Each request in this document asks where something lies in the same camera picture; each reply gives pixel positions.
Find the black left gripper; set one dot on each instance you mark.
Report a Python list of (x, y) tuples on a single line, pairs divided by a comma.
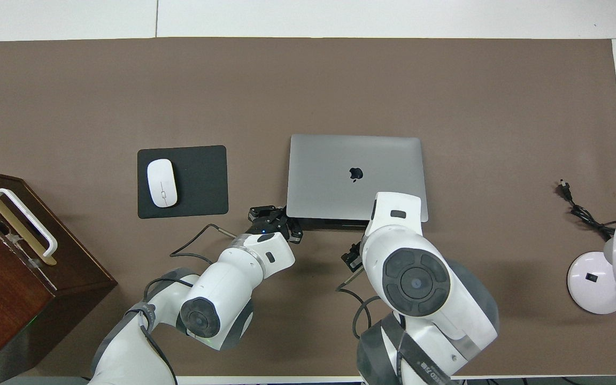
[(270, 224)]

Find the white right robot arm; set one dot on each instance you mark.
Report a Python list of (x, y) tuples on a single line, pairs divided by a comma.
[(420, 278)]

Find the white computer mouse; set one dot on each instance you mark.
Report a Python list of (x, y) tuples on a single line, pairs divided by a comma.
[(162, 183)]

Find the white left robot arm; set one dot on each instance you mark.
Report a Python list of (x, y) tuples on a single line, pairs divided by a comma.
[(222, 289)]

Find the dark brown wooden box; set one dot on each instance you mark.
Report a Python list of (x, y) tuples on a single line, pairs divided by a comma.
[(3, 299)]

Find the brown paper table mat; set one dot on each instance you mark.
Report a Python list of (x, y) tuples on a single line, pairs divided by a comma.
[(286, 85)]

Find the white desk lamp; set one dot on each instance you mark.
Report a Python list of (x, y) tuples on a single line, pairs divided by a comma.
[(591, 289)]

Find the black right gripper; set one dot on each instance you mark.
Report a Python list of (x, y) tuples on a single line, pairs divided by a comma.
[(353, 258)]

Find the grey Apple laptop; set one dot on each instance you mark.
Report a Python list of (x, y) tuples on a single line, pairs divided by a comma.
[(329, 182)]

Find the black mouse pad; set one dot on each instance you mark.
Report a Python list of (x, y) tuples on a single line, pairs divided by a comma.
[(201, 182)]

